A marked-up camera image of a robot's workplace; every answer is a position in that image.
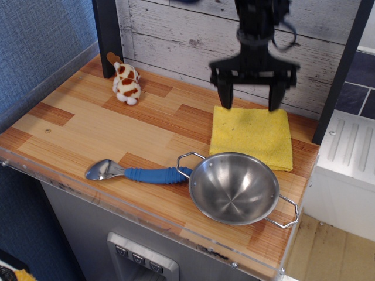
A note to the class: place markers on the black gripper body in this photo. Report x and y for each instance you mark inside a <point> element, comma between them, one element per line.
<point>254,65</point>

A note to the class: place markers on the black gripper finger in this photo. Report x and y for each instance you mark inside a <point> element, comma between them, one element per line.
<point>276,95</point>
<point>225,92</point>

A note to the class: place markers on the yellow towel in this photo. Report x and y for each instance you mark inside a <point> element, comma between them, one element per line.
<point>259,133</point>

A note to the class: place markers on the brown white plush toy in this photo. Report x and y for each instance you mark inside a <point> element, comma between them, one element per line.
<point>126,85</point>

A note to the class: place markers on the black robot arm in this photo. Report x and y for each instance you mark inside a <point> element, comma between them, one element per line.
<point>257,22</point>

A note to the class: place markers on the silver button control panel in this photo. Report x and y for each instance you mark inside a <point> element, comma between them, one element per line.
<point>133,261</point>

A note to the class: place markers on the yellow object bottom corner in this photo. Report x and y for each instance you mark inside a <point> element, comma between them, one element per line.
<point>23,275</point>

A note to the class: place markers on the steel two-handled bowl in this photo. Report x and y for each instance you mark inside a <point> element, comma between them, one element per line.
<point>236,189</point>

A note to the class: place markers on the right black vertical post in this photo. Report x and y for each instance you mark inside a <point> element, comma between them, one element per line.
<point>355,35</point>

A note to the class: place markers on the black vertical post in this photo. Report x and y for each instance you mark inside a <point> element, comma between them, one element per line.
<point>108,33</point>
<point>355,35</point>

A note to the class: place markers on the left black vertical post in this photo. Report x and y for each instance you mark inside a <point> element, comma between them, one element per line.
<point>108,33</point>

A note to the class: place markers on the blue handled metal spoon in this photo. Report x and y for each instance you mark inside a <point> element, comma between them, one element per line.
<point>106,169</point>

